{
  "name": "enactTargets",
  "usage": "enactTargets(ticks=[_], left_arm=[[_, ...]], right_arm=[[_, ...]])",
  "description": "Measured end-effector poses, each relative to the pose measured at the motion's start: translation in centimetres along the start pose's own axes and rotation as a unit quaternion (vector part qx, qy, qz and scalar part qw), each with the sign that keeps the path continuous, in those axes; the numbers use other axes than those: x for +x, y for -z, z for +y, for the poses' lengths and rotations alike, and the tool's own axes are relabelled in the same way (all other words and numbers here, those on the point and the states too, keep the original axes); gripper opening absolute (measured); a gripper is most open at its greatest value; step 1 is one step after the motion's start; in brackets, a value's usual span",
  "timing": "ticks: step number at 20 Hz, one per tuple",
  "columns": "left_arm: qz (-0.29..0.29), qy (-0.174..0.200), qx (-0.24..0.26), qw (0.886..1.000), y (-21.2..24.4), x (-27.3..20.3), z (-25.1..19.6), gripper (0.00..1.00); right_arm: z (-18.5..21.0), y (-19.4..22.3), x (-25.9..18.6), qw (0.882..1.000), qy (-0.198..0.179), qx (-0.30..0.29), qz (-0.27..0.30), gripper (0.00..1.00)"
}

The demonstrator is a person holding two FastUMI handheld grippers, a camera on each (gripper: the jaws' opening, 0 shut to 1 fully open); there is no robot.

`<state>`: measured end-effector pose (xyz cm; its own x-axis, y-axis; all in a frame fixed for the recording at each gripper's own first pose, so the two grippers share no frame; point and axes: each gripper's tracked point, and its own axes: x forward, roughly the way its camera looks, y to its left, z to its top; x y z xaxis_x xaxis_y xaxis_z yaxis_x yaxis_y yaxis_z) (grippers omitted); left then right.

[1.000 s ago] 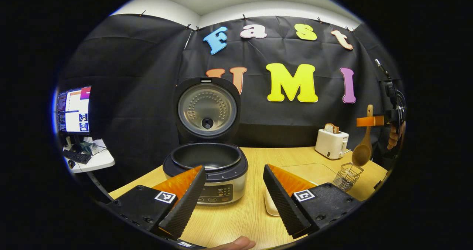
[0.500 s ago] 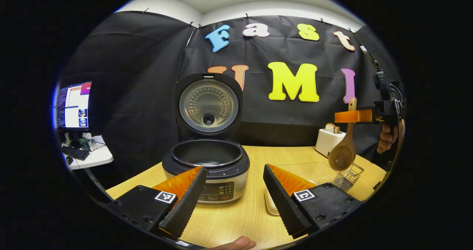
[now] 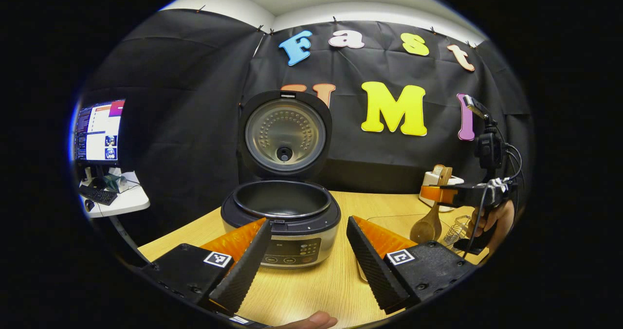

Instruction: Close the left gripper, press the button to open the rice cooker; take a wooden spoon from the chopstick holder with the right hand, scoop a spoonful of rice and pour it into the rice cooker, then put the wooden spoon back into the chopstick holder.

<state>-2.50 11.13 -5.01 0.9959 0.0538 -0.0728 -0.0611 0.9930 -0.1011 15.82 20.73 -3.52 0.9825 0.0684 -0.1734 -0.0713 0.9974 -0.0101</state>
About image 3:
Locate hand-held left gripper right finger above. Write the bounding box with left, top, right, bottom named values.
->
left=346, top=215, right=477, bottom=316

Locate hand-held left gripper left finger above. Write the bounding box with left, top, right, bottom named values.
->
left=141, top=217, right=272, bottom=316

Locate wooden spoon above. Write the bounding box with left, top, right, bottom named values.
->
left=410, top=166, right=454, bottom=244

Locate metal wire chopstick holder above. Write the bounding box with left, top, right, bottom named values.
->
left=443, top=216, right=473, bottom=247

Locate silver black rice cooker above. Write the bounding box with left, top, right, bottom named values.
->
left=220, top=90, right=342, bottom=270

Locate white toaster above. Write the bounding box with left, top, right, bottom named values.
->
left=420, top=168, right=464, bottom=212

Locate white side table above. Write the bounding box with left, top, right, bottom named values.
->
left=80, top=171, right=150, bottom=219

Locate dark green object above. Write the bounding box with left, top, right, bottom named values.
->
left=105, top=173, right=128, bottom=194

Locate black backdrop cloth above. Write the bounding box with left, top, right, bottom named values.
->
left=80, top=9, right=533, bottom=252

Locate black keyboard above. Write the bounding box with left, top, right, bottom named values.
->
left=79, top=185, right=118, bottom=206

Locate computer monitor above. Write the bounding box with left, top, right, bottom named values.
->
left=74, top=99, right=126, bottom=166

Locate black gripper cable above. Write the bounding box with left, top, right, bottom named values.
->
left=462, top=143, right=524, bottom=259

